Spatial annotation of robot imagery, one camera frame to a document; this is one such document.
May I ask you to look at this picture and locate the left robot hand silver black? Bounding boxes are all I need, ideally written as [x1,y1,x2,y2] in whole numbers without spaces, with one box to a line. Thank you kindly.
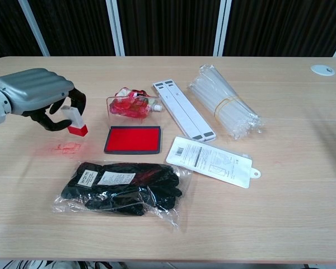
[0,68,87,132]

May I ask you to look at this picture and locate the red white stamp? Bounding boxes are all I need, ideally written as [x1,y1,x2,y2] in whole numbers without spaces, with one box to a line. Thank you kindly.
[60,105,89,138]

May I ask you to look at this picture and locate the red ink pad clear lid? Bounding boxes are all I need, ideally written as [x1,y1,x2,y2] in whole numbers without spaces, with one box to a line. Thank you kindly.
[103,95,163,155]

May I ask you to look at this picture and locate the red snack pouch with spout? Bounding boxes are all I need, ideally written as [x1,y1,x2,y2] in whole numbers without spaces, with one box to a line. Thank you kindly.
[109,87,164,120]

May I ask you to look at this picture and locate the black gloves in plastic bag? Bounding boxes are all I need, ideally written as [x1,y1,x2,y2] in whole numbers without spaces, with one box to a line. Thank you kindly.
[52,161,194,230]

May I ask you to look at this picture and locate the white flat retail package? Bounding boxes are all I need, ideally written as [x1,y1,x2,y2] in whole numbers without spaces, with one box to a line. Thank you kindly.
[165,136,262,189]

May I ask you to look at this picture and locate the yellow rubber band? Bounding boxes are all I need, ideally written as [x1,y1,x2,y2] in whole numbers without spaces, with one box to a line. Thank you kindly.
[214,95,240,117]

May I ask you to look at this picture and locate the clear bag of straws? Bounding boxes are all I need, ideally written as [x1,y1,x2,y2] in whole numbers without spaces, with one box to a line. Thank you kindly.
[187,64,266,140]

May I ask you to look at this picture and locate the white round cable grommet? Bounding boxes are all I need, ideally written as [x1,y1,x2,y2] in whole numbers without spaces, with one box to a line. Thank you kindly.
[310,64,336,76]

